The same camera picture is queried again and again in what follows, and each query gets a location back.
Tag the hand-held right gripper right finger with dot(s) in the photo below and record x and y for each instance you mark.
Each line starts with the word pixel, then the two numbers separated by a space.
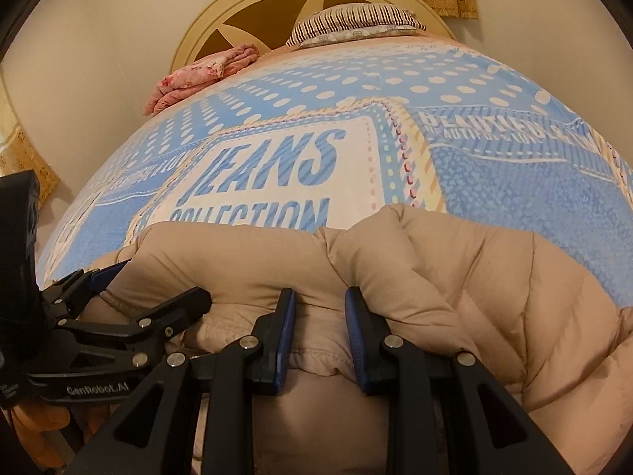
pixel 356 336

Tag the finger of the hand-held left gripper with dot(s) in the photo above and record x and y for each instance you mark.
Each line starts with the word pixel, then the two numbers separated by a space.
pixel 183 304
pixel 109 270

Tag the striped dotted pillow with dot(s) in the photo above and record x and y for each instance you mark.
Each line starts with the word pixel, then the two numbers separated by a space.
pixel 351 22

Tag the pink floral folded blanket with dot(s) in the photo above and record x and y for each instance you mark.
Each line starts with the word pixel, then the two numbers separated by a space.
pixel 198 76

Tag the beige quilted puffer jacket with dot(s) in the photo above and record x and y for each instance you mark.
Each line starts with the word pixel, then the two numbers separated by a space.
pixel 445 277

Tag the wide yellow sheer curtain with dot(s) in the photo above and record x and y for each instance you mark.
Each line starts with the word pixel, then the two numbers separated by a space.
pixel 24 158

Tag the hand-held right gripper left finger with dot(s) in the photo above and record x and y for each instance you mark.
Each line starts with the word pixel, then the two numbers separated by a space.
pixel 284 331

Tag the blue pink printed bed sheet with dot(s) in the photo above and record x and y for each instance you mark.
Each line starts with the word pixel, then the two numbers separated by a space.
pixel 296 109

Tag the cream arched bed headboard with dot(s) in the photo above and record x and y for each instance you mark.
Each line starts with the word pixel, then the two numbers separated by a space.
pixel 257 15

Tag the person's left hand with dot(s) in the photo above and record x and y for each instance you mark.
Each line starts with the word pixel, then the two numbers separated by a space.
pixel 39 423

